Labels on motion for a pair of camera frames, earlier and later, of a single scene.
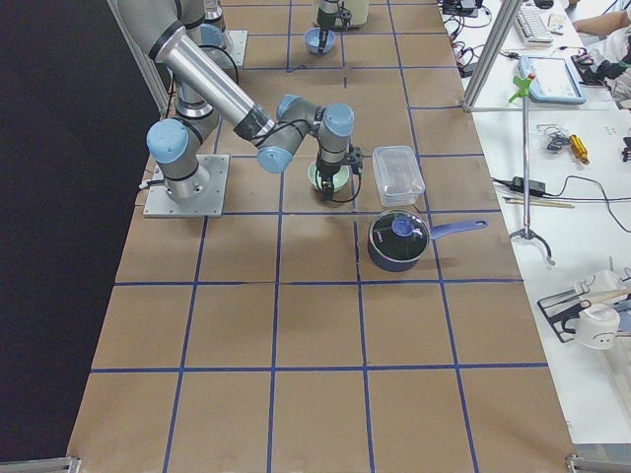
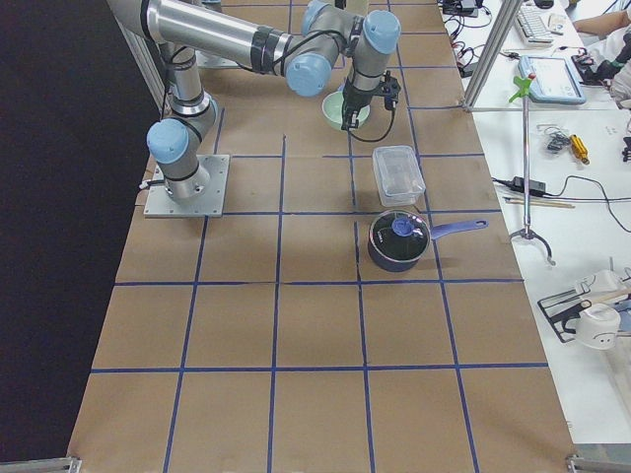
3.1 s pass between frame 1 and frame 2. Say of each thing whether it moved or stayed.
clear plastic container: stayed
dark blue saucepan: stayed
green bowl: moved
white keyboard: stayed
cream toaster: stayed
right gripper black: moved
